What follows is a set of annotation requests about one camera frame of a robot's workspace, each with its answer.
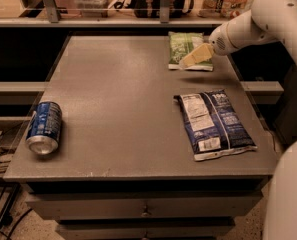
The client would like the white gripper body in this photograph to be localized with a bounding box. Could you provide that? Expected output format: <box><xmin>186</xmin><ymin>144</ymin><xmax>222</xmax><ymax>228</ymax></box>
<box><xmin>209</xmin><ymin>23</ymin><xmax>237</xmax><ymax>56</ymax></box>

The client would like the green jalapeno chip bag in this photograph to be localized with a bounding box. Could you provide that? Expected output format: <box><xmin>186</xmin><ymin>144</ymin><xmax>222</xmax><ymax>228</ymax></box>
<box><xmin>168</xmin><ymin>31</ymin><xmax>205</xmax><ymax>70</ymax></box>

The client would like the blue pepsi can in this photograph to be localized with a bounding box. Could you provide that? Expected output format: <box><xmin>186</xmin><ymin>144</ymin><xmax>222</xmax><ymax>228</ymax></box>
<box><xmin>26</xmin><ymin>101</ymin><xmax>62</xmax><ymax>155</ymax></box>

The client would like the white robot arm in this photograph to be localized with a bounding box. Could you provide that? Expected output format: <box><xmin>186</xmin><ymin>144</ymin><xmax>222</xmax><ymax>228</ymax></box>
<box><xmin>179</xmin><ymin>0</ymin><xmax>297</xmax><ymax>240</ymax></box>

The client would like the colourful snack bag on shelf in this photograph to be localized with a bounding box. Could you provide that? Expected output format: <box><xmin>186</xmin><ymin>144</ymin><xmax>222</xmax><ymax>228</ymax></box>
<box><xmin>197</xmin><ymin>0</ymin><xmax>264</xmax><ymax>20</ymax></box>

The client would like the blue chip bag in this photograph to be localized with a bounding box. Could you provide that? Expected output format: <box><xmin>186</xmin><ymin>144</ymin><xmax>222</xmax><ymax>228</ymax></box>
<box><xmin>174</xmin><ymin>90</ymin><xmax>257</xmax><ymax>161</ymax></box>

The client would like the grey drawer cabinet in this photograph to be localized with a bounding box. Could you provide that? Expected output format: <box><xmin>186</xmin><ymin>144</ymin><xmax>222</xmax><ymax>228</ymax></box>
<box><xmin>5</xmin><ymin>36</ymin><xmax>276</xmax><ymax>240</ymax></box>

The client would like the upper drawer knob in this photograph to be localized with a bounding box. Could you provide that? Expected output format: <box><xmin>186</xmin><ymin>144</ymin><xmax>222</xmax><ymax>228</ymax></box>
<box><xmin>141</xmin><ymin>206</ymin><xmax>151</xmax><ymax>218</ymax></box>

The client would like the grey metal shelf rail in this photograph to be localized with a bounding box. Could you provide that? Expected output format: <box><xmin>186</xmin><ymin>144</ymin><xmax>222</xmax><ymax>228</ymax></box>
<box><xmin>0</xmin><ymin>0</ymin><xmax>226</xmax><ymax>29</ymax></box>

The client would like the black cables left floor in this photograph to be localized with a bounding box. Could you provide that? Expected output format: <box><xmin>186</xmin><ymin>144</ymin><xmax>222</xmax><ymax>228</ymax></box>
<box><xmin>0</xmin><ymin>122</ymin><xmax>34</xmax><ymax>240</ymax></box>

